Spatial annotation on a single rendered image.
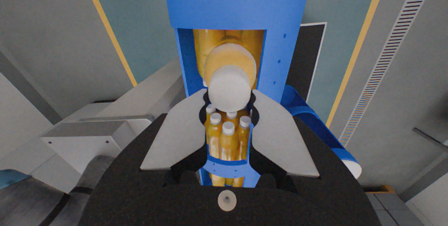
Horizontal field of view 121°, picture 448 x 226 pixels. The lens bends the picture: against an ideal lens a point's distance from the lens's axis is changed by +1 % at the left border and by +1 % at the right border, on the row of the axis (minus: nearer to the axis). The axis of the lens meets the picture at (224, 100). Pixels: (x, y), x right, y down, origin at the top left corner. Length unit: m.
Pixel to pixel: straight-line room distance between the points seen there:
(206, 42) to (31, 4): 2.22
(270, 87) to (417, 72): 2.34
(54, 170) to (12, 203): 1.28
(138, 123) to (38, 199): 0.24
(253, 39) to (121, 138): 0.46
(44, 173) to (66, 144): 1.12
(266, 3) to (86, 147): 0.59
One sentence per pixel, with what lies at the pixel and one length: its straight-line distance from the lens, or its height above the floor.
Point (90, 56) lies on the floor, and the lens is 2.20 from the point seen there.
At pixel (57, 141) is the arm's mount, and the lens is 0.65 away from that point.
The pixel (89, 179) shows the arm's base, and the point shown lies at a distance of 0.57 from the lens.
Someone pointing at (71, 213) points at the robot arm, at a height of 1.36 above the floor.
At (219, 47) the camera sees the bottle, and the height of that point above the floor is 1.30.
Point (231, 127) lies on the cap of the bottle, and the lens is 0.42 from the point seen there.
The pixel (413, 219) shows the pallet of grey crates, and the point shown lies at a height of 0.54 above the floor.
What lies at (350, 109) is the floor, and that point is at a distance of 2.35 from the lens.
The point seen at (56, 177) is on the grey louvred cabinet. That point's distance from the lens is 1.80.
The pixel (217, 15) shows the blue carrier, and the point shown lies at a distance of 0.23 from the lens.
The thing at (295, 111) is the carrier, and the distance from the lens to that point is 1.17.
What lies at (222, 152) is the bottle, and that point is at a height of 1.17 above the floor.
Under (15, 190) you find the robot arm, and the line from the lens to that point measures 0.51.
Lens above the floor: 1.46
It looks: 58 degrees down
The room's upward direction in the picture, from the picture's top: 174 degrees counter-clockwise
